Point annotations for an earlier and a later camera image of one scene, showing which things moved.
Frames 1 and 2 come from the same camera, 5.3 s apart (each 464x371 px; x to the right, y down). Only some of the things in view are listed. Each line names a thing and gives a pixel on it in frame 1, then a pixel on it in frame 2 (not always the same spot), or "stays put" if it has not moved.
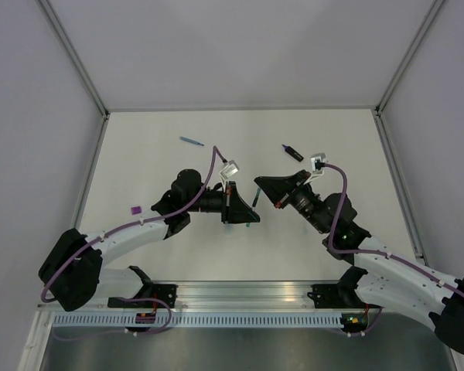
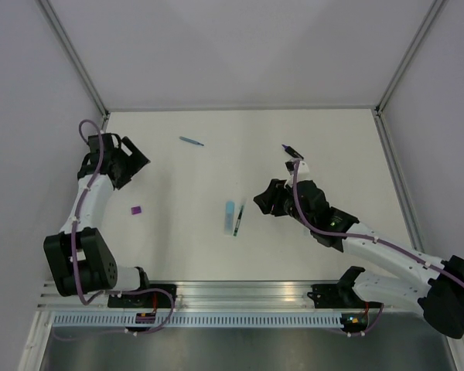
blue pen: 189,140 stays put
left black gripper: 234,209 -> 136,162
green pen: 254,203 -> 237,224
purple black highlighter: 293,153 stays put
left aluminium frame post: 69,49 stays put
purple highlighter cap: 136,209 stays put
